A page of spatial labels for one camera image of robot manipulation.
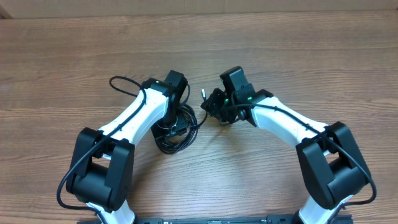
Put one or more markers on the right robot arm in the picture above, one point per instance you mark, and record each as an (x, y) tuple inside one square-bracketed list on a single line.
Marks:
[(334, 171)]

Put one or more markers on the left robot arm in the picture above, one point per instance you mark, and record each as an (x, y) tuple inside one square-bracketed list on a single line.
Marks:
[(101, 168)]

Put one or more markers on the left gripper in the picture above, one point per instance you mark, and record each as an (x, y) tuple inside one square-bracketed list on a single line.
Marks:
[(161, 135)]

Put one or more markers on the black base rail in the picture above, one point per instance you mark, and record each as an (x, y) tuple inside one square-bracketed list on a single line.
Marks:
[(214, 221)]

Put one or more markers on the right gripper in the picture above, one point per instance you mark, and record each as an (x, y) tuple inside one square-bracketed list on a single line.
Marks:
[(212, 109)]

